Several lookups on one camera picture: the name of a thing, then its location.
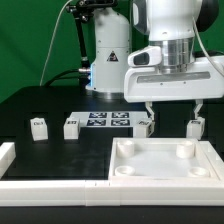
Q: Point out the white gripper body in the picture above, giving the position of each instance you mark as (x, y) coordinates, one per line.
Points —
(200, 81)

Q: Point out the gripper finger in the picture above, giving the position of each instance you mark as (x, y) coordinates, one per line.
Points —
(148, 106)
(197, 108)

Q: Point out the white square tabletop panel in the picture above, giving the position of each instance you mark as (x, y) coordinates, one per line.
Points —
(139, 159)

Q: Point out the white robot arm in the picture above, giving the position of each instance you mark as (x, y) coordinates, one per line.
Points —
(166, 69)

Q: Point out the white fiducial marker plate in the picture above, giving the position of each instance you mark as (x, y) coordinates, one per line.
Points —
(109, 119)

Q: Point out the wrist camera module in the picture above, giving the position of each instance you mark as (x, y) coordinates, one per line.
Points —
(148, 56)

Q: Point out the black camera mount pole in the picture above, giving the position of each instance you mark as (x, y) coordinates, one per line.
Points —
(82, 12)

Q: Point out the white U-shaped fence frame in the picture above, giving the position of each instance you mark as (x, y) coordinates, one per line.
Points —
(107, 192)

